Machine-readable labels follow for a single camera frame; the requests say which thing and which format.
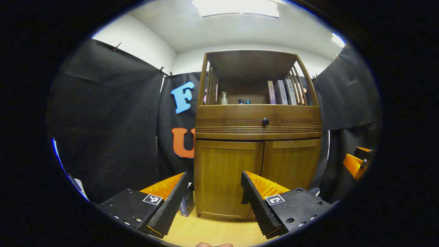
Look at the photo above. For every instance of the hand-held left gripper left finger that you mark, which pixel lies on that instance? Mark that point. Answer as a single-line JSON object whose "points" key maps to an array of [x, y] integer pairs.
{"points": [[168, 212]]}

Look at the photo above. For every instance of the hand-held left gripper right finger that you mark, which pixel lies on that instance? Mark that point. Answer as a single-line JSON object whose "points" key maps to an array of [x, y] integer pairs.
{"points": [[260, 209]]}

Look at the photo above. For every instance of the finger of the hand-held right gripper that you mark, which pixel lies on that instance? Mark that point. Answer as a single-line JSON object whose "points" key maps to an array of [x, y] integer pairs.
{"points": [[353, 166], [363, 153]]}

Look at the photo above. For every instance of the wooden cabinet door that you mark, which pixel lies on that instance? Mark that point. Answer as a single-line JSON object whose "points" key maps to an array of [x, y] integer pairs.
{"points": [[291, 161], [219, 171]]}

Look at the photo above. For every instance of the wooden double-door shoe cabinet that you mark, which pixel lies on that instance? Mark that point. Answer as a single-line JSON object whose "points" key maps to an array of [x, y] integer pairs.
{"points": [[257, 135]]}

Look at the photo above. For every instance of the black round drawer knob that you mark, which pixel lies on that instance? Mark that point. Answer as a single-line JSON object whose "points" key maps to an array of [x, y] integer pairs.
{"points": [[265, 121]]}

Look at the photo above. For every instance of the white book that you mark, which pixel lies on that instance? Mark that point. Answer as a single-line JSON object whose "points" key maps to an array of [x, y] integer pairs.
{"points": [[291, 91]]}

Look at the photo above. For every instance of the grey book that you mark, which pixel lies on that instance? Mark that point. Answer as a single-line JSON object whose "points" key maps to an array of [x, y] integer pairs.
{"points": [[282, 92]]}

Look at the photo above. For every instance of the pink book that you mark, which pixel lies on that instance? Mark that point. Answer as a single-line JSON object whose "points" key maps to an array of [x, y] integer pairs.
{"points": [[271, 92]]}

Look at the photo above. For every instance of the black backdrop cloth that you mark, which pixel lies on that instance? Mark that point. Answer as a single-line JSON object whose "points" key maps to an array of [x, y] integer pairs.
{"points": [[103, 120]]}

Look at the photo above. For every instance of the beige pump bottle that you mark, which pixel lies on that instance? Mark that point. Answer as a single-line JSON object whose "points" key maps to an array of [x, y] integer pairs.
{"points": [[223, 98]]}

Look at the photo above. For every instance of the large ceiling light panel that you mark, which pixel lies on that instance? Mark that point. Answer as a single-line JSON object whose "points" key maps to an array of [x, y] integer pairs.
{"points": [[236, 8]]}

